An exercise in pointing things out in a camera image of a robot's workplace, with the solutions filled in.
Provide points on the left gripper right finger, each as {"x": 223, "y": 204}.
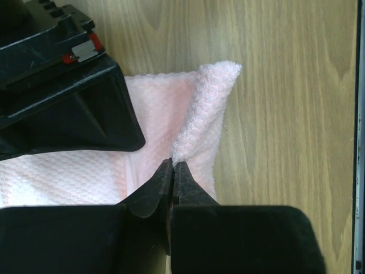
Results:
{"x": 207, "y": 237}

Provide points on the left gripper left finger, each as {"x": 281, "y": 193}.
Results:
{"x": 118, "y": 238}

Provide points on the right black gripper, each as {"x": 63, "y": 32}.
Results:
{"x": 60, "y": 91}

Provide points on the pink towel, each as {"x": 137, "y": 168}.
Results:
{"x": 181, "y": 116}

